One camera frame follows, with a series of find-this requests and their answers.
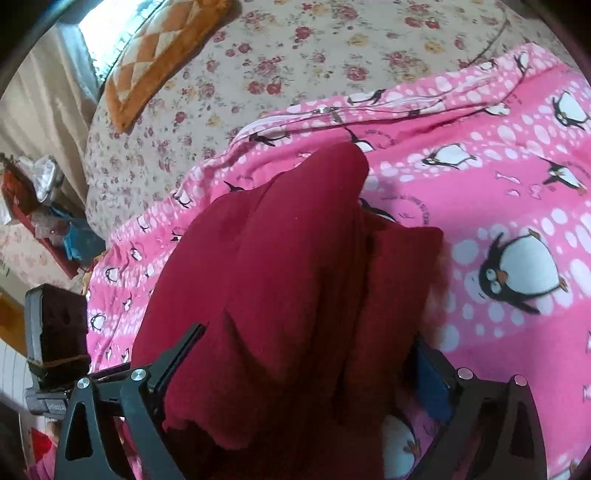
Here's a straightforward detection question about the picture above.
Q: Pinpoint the white ribbed panel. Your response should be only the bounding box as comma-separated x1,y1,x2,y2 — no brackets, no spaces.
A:
0,342,35,407

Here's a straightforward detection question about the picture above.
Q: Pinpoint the pink penguin print blanket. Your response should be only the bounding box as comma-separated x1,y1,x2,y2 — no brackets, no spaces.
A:
25,44,591,480

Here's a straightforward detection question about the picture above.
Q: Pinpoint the silvery plastic bag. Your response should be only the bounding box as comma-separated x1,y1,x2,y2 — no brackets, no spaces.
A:
33,156,62,205

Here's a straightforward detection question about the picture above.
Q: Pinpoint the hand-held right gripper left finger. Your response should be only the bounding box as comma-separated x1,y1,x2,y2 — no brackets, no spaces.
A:
53,323,206,480

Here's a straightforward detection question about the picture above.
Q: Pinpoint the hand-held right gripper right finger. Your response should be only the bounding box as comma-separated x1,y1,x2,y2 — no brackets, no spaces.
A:
413,335,557,480

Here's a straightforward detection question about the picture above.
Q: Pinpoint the window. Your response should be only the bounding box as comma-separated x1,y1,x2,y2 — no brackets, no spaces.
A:
78,0,160,70

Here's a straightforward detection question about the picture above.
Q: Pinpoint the dark red fleece garment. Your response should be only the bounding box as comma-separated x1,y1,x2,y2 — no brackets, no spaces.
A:
131,141,446,480

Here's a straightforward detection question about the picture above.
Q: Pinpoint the floral beige bedspread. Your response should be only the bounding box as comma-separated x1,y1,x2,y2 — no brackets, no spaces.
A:
85,0,532,241

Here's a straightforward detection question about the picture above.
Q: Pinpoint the orange checked cushion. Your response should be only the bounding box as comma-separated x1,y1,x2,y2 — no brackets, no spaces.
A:
105,0,234,134

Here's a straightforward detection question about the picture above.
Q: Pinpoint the beige curtain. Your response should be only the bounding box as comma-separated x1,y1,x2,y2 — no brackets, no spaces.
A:
0,28,100,195

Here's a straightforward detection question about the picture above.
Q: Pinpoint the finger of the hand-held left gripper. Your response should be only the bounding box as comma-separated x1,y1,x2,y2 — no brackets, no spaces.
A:
88,363,139,384

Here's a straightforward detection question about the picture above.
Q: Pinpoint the red tray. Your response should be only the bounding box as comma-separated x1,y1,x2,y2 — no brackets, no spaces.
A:
0,167,93,280

